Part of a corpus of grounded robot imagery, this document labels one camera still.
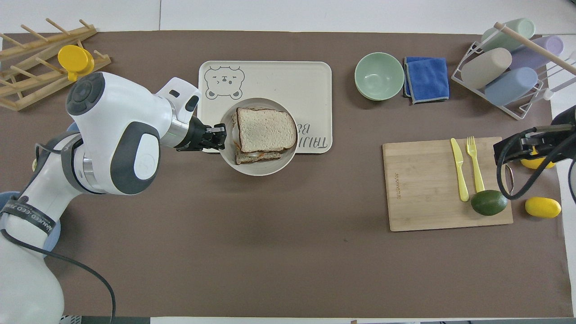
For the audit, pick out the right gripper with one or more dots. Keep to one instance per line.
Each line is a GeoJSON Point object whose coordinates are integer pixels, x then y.
{"type": "Point", "coordinates": [562, 135]}

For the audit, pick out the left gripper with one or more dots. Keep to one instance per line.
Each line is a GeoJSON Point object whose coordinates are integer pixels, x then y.
{"type": "Point", "coordinates": [196, 134]}

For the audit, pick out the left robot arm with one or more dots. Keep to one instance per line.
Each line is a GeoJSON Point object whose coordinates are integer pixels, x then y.
{"type": "Point", "coordinates": [117, 112]}

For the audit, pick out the sandwich base with filling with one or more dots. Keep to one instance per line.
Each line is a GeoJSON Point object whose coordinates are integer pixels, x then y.
{"type": "Point", "coordinates": [258, 157]}

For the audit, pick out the cream round plate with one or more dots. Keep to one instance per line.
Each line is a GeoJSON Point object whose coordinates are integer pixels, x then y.
{"type": "Point", "coordinates": [265, 167]}

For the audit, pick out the yellow lemon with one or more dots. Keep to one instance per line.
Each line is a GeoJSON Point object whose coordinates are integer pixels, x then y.
{"type": "Point", "coordinates": [543, 207]}
{"type": "Point", "coordinates": [537, 163]}

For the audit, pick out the white bread slice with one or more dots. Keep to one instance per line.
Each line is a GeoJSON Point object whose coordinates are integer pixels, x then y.
{"type": "Point", "coordinates": [265, 129]}

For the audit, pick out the blue cup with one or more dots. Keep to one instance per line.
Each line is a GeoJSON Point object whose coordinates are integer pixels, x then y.
{"type": "Point", "coordinates": [510, 85]}

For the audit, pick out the purple cup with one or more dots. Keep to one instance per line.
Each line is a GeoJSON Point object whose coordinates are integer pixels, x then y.
{"type": "Point", "coordinates": [540, 50]}

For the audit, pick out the wooden rod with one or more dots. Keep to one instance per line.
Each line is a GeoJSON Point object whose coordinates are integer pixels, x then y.
{"type": "Point", "coordinates": [540, 49]}

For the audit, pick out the cream tray with bear print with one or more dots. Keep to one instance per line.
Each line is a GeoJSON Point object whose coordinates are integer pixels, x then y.
{"type": "Point", "coordinates": [292, 85]}

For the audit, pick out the yellow plastic fork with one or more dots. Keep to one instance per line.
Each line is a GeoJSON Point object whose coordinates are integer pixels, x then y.
{"type": "Point", "coordinates": [474, 166]}

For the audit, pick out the green avocado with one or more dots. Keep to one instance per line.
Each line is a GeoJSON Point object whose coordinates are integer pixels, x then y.
{"type": "Point", "coordinates": [489, 203]}

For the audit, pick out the beige cup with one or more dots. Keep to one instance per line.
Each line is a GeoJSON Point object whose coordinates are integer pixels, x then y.
{"type": "Point", "coordinates": [486, 67]}

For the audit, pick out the yellow plastic knife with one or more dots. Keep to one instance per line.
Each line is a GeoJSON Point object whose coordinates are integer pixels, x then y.
{"type": "Point", "coordinates": [460, 171]}

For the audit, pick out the green cup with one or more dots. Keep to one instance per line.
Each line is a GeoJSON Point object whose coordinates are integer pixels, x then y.
{"type": "Point", "coordinates": [506, 36]}

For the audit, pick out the blue cloth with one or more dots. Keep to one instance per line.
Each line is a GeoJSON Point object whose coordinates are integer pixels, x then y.
{"type": "Point", "coordinates": [427, 78]}

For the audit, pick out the wooden cutting board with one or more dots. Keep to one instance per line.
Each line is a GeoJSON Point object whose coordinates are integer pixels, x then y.
{"type": "Point", "coordinates": [423, 189]}

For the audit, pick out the yellow cup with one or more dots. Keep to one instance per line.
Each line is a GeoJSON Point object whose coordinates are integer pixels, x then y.
{"type": "Point", "coordinates": [74, 59]}

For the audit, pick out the green bowl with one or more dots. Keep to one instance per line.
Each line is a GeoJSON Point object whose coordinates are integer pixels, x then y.
{"type": "Point", "coordinates": [379, 76]}

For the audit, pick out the wooden dish rack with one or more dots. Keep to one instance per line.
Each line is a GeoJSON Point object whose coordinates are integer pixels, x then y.
{"type": "Point", "coordinates": [27, 85]}

